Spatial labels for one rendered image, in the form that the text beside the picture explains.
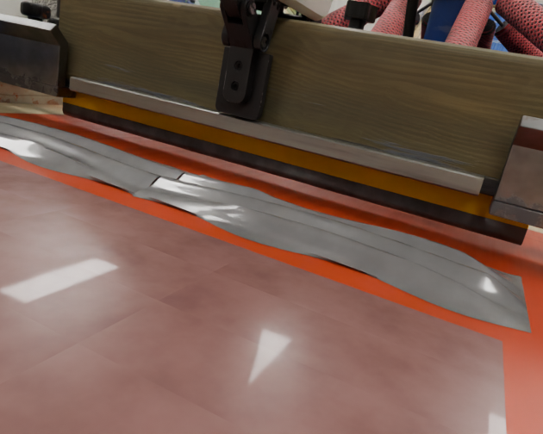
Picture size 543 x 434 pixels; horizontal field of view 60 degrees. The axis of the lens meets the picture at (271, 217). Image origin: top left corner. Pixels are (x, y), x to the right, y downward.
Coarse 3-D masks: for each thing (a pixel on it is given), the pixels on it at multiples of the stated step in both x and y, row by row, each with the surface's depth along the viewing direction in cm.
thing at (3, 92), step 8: (0, 88) 42; (8, 88) 43; (16, 88) 44; (0, 96) 42; (8, 96) 43; (16, 96) 44; (24, 96) 45; (32, 96) 45; (40, 96) 46; (48, 96) 47; (56, 104) 48
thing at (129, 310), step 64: (320, 192) 33; (0, 256) 14; (64, 256) 15; (128, 256) 16; (192, 256) 17; (256, 256) 19; (512, 256) 26; (0, 320) 11; (64, 320) 12; (128, 320) 12; (192, 320) 13; (256, 320) 14; (320, 320) 14; (384, 320) 15; (448, 320) 16; (0, 384) 9; (64, 384) 10; (128, 384) 10; (192, 384) 10; (256, 384) 11; (320, 384) 11; (384, 384) 12; (448, 384) 12; (512, 384) 13
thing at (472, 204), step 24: (144, 120) 36; (168, 120) 35; (240, 144) 33; (264, 144) 32; (312, 168) 31; (336, 168) 30; (360, 168) 30; (408, 192) 29; (432, 192) 28; (456, 192) 28
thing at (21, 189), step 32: (64, 128) 37; (96, 128) 39; (0, 160) 25; (160, 160) 32; (192, 160) 34; (224, 160) 37; (0, 192) 20; (32, 192) 21; (64, 192) 22; (96, 192) 23
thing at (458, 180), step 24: (96, 96) 35; (120, 96) 34; (144, 96) 33; (192, 120) 32; (216, 120) 31; (240, 120) 30; (288, 144) 29; (312, 144) 28; (336, 144) 28; (384, 168) 27; (408, 168) 26; (432, 168) 26
